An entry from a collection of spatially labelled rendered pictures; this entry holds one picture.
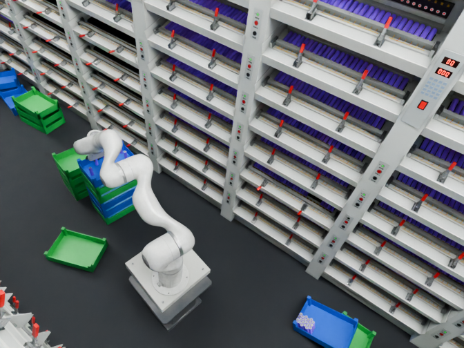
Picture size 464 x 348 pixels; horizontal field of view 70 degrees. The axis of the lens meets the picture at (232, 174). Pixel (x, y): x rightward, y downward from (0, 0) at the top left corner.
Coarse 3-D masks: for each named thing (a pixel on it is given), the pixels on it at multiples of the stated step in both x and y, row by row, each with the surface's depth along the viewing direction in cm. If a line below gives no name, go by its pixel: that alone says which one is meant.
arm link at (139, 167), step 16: (128, 160) 145; (144, 160) 147; (128, 176) 144; (144, 176) 145; (144, 192) 142; (144, 208) 141; (160, 208) 144; (160, 224) 143; (176, 224) 142; (176, 240) 140; (192, 240) 144
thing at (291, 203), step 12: (240, 168) 195; (252, 180) 196; (264, 192) 197; (276, 192) 192; (300, 192) 190; (288, 204) 189; (300, 204) 187; (312, 216) 183; (324, 216) 183; (336, 216) 182; (324, 228) 184
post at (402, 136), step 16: (448, 48) 101; (432, 64) 106; (432, 112) 114; (400, 128) 124; (416, 128) 120; (384, 144) 132; (400, 144) 128; (384, 160) 136; (400, 160) 131; (368, 176) 145; (384, 176) 140; (368, 192) 150; (352, 208) 161; (336, 224) 174; (352, 224) 168; (320, 272) 208
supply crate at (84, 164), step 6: (126, 150) 214; (120, 156) 214; (78, 162) 198; (84, 162) 203; (90, 162) 207; (102, 162) 209; (84, 168) 204; (96, 168) 205; (84, 174) 201; (96, 174) 202; (90, 180) 195; (96, 180) 192; (96, 186) 195
